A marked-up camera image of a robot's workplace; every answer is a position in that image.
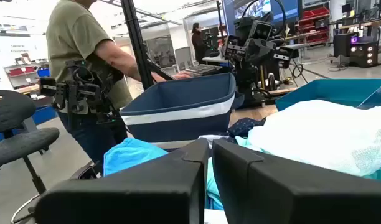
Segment person's forearm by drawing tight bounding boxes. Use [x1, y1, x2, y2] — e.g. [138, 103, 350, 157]
[95, 39, 179, 83]

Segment bright blue towel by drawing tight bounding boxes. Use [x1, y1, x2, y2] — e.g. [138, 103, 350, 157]
[103, 138, 169, 177]

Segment aqua fleece cloth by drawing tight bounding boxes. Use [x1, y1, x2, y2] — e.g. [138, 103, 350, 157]
[204, 136, 381, 211]

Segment white equipment cabinet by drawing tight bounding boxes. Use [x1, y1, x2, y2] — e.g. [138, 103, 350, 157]
[0, 34, 50, 91]

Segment black computer tower lit fans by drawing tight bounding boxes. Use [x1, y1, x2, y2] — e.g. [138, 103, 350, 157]
[349, 35, 380, 68]

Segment light grey patterned cloth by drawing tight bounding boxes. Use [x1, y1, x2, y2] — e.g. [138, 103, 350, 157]
[198, 134, 230, 144]

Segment person's hand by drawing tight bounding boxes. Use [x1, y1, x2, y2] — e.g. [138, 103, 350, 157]
[172, 70, 194, 80]

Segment person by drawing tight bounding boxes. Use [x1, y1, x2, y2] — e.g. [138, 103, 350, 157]
[191, 22, 207, 65]
[46, 0, 194, 175]

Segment shelf with red bins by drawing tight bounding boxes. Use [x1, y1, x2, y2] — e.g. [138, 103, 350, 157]
[298, 6, 331, 44]

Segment black metal rig frame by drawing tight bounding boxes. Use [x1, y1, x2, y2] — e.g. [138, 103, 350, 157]
[120, 0, 176, 91]

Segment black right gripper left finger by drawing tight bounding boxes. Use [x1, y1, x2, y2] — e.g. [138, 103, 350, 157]
[34, 138, 209, 224]

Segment computer monitor blue screen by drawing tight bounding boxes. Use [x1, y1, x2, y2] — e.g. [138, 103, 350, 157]
[223, 0, 300, 35]

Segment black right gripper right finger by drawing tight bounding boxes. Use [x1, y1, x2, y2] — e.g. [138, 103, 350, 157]
[212, 139, 381, 224]

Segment teal plastic tray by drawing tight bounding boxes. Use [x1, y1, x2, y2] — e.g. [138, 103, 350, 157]
[275, 78, 381, 112]

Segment black computer keyboard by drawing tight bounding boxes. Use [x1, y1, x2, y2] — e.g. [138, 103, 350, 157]
[184, 63, 224, 77]

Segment navy fabric bin white stripe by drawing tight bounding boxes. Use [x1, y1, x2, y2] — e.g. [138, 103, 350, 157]
[120, 73, 245, 144]

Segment white mesh cloth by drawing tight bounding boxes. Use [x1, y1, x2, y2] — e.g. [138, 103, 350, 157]
[248, 99, 381, 178]

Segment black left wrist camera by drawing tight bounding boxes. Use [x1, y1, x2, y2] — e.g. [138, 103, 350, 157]
[248, 19, 274, 41]

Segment navy dotted cloth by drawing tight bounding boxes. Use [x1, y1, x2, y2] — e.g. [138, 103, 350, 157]
[227, 117, 266, 139]

